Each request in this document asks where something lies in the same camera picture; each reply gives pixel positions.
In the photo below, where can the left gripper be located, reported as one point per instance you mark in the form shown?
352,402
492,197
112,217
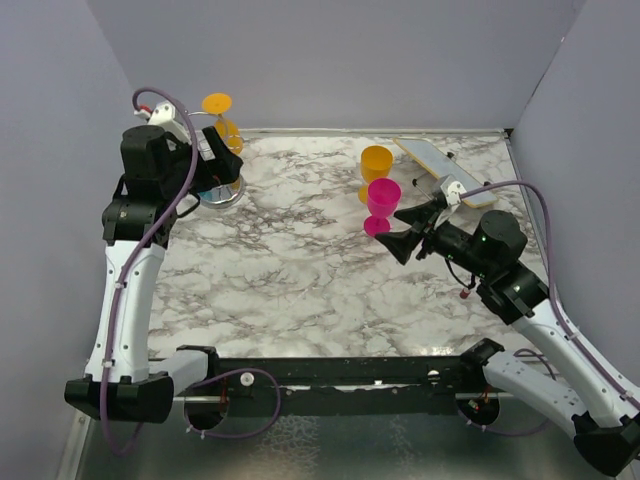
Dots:
228,164

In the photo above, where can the yellow wine glass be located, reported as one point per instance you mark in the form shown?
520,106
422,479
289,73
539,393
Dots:
375,162
218,104

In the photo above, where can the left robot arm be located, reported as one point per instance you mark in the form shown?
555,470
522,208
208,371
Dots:
119,383

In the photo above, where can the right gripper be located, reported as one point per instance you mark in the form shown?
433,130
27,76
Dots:
402,243

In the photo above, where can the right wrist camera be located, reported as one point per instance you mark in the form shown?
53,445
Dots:
450,189

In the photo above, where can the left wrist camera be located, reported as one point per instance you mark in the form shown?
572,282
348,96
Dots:
166,116

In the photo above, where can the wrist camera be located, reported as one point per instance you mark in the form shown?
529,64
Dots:
450,189
166,116

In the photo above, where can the pink wine glass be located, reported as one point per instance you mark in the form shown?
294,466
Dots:
383,197

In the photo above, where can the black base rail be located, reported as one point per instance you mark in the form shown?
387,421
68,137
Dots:
334,386

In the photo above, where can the chrome wine glass rack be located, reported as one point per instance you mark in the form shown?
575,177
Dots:
226,195

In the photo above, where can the yellow framed tablet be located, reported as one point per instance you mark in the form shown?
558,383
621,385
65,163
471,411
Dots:
424,149

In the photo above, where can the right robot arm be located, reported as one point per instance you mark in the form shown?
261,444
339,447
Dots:
598,407

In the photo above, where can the black tablet stand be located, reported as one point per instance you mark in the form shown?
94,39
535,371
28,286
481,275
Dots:
434,168

